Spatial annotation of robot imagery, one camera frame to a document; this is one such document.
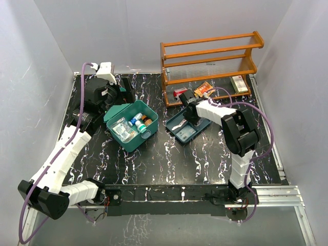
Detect small black scissors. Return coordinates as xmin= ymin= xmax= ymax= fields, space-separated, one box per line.
xmin=172 ymin=118 xmax=187 ymax=131

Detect blue divided tray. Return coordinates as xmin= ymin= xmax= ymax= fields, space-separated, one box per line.
xmin=166 ymin=109 xmax=211 ymax=145

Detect white blue card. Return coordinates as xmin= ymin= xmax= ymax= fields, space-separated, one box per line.
xmin=177 ymin=126 xmax=195 ymax=141

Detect blue white bandage roll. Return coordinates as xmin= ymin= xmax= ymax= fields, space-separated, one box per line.
xmin=128 ymin=113 xmax=143 ymax=126

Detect clear bag of plasters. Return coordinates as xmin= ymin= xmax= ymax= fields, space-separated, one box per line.
xmin=110 ymin=117 xmax=138 ymax=143

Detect brown medicine bottle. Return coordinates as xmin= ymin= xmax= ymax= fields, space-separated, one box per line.
xmin=141 ymin=115 xmax=153 ymax=127

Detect white spray bottle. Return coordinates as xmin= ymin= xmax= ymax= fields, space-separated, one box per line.
xmin=135 ymin=120 xmax=147 ymax=133

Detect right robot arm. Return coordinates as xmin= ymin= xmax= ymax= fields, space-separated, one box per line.
xmin=179 ymin=90 xmax=260 ymax=203

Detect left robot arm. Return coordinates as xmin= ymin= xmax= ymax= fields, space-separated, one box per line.
xmin=18 ymin=76 xmax=135 ymax=220

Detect red white medicine box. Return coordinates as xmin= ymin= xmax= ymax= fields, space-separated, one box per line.
xmin=173 ymin=87 xmax=188 ymax=100

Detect white green medicine box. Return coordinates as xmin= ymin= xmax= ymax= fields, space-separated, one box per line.
xmin=230 ymin=75 xmax=248 ymax=94

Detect orange snack packet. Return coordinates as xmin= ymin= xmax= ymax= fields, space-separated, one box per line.
xmin=194 ymin=81 xmax=214 ymax=97

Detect wooden shelf rack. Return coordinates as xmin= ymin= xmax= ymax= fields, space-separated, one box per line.
xmin=160 ymin=31 xmax=264 ymax=107

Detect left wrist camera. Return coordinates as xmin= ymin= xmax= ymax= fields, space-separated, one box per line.
xmin=91 ymin=62 xmax=117 ymax=85

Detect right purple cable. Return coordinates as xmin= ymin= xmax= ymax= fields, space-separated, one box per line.
xmin=204 ymin=87 xmax=275 ymax=222

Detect purple cable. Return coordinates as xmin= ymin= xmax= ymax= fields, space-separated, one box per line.
xmin=18 ymin=62 xmax=98 ymax=244
xmin=204 ymin=87 xmax=275 ymax=222

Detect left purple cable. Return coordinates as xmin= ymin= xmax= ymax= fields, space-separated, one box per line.
xmin=18 ymin=62 xmax=98 ymax=244

